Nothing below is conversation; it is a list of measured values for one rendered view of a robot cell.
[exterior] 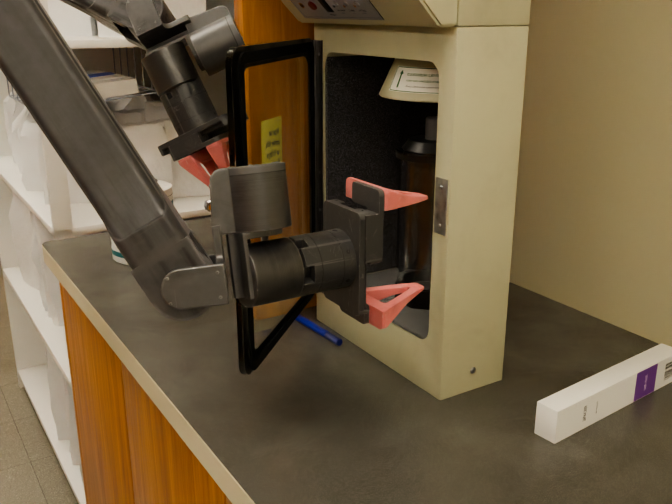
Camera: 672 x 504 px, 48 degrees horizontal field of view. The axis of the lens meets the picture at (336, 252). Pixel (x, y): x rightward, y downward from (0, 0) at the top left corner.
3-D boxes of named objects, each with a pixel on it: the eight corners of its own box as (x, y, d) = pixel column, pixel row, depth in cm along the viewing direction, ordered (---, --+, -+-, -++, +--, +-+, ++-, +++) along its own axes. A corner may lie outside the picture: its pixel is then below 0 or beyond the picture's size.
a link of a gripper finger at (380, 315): (443, 249, 75) (365, 265, 70) (440, 316, 77) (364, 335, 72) (402, 233, 80) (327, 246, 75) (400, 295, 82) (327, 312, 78)
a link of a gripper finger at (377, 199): (446, 181, 73) (366, 192, 68) (443, 251, 75) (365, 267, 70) (404, 168, 78) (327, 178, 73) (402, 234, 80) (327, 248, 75)
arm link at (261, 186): (170, 294, 72) (163, 312, 64) (154, 175, 70) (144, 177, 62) (294, 278, 74) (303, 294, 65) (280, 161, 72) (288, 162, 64)
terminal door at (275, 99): (315, 294, 121) (313, 37, 109) (245, 380, 93) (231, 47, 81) (310, 294, 121) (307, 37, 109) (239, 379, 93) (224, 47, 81)
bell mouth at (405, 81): (451, 86, 114) (452, 49, 113) (537, 97, 100) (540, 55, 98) (354, 93, 106) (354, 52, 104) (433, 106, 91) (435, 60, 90)
